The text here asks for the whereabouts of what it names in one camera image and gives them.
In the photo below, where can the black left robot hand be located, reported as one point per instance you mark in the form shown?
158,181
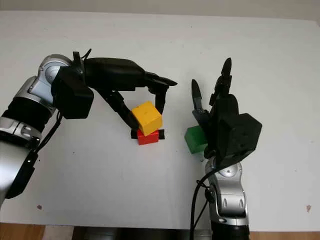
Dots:
112,73

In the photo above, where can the red cube block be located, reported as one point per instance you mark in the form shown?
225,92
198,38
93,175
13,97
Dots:
147,139

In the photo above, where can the green cube block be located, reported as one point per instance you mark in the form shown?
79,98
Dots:
195,140

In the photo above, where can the yellow cube block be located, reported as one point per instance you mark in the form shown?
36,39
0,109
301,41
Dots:
147,116

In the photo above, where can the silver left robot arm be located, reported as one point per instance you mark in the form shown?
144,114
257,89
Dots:
25,105

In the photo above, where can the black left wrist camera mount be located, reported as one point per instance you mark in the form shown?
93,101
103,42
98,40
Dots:
72,97

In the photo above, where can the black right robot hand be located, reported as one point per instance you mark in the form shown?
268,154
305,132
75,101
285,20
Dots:
212,120

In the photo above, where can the black tape strip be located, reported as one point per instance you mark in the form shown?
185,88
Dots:
162,134

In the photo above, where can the dark robot torso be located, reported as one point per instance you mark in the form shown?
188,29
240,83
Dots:
140,234

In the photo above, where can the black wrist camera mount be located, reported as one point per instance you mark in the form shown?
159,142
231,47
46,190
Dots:
72,97
240,137

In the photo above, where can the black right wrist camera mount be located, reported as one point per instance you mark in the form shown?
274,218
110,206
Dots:
240,137

